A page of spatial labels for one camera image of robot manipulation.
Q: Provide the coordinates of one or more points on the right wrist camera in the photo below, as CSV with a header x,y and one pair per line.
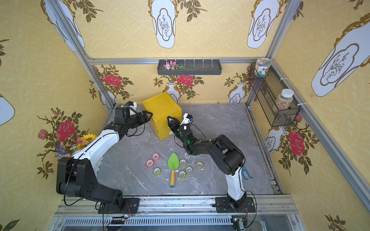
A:
x,y
187,119

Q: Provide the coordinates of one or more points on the red tape roll upper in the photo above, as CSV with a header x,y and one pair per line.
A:
x,y
155,157

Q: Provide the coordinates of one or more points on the green trowel yellow handle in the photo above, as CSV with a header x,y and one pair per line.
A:
x,y
173,164

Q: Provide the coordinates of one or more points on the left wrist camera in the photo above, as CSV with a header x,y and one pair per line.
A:
x,y
123,113

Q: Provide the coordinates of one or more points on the clear jar white lid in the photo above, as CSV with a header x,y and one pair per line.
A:
x,y
283,100

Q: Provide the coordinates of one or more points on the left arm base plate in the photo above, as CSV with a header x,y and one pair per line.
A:
x,y
121,206

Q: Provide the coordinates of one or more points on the colourful artificial flower bouquet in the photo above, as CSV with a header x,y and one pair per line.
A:
x,y
78,145

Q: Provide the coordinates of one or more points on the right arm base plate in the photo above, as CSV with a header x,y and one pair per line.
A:
x,y
229,205

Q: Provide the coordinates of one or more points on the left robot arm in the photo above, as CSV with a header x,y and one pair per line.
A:
x,y
76,176

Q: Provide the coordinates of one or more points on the yellow tape roll bottom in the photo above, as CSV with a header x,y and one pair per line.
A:
x,y
182,174

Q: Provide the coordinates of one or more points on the small pink flowers on shelf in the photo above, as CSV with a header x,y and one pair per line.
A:
x,y
172,65

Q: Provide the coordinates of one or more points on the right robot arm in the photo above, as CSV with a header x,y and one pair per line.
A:
x,y
226,155

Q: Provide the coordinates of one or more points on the patterned jar green lid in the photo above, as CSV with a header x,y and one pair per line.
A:
x,y
262,66

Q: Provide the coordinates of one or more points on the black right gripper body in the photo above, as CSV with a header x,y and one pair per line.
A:
x,y
178,126

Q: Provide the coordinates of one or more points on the blue hand rake yellow handle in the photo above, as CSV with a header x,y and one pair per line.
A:
x,y
245,174

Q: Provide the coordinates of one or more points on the red tape roll lower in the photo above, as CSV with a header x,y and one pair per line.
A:
x,y
149,163

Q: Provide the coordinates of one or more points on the red tape roll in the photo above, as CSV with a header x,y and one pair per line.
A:
x,y
155,157
149,163

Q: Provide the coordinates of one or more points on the grey wall shelf tray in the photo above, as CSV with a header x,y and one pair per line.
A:
x,y
193,66

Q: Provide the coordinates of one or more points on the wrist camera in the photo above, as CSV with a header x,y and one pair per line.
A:
x,y
123,113
187,119

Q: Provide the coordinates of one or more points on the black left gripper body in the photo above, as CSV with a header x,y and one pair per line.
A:
x,y
138,119

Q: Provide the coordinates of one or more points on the black wire wall basket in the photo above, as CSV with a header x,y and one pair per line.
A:
x,y
266,91

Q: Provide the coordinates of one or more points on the yellow plastic drawer cabinet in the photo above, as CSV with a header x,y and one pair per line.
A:
x,y
162,106

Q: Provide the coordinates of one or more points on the aluminium front rail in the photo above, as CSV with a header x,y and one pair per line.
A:
x,y
264,212

